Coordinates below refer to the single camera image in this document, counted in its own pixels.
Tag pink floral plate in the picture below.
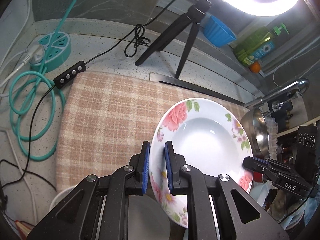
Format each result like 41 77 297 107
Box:
149 98 253 228

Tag chrome kitchen faucet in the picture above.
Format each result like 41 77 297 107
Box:
244 77 310 115

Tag gloved right hand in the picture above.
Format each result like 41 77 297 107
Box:
267 190 313 230

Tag large steel wok basin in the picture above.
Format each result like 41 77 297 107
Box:
240 108 270 159

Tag beige checked cloth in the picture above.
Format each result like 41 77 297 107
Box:
56 71 251 193

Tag orange fruit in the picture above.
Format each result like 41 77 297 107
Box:
249 61 261 74

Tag red book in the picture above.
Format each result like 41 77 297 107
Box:
15 220 34 240

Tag green dish soap bottle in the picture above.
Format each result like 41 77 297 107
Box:
233 23 289 67

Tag teal round power strip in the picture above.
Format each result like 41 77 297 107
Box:
30 31 71 72

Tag blue silicone cup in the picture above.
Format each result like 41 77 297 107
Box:
203 16 236 48

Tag black cable with remote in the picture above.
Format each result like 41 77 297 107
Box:
0 0 201 190

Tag teal cable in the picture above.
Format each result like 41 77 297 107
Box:
8 0 90 162

